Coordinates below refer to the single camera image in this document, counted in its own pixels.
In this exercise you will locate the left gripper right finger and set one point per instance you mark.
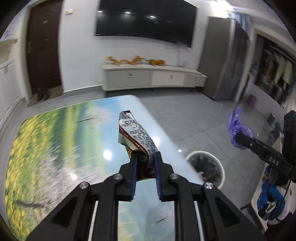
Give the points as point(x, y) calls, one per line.
point(158, 168)

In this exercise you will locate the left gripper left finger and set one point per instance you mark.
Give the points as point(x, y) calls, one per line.
point(133, 174)

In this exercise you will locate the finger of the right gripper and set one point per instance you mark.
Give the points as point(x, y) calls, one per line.
point(269, 155)

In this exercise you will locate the red snack wrapper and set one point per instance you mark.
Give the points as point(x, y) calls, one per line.
point(137, 143)

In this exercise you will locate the purple plastic bag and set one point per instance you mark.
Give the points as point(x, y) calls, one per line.
point(234, 126)

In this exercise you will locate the white round trash bin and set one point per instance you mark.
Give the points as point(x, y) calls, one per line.
point(205, 152)

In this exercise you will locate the blue white gloved right hand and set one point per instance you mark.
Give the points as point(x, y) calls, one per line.
point(274, 201)

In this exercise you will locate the purple stool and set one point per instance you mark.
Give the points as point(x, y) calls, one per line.
point(251, 100)

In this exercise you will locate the white grey TV cabinet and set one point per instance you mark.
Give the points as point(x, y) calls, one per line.
point(147, 76)

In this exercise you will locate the golden dragon ornament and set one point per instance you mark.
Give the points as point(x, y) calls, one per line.
point(134, 61)

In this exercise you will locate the brown door mat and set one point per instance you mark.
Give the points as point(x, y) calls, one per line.
point(54, 92)

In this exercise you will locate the pair of dark shoes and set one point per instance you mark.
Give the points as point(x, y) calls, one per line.
point(43, 94)

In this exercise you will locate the grey refrigerator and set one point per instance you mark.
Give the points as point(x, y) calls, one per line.
point(223, 58)

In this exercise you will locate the white lower cabinets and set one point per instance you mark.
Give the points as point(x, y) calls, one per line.
point(10, 90)

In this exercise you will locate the dark brown entrance door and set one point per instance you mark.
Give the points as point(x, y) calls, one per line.
point(42, 46)

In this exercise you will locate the black wall television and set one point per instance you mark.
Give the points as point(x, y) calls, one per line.
point(170, 21)

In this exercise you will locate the beige wall switch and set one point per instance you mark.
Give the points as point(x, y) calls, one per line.
point(69, 11)

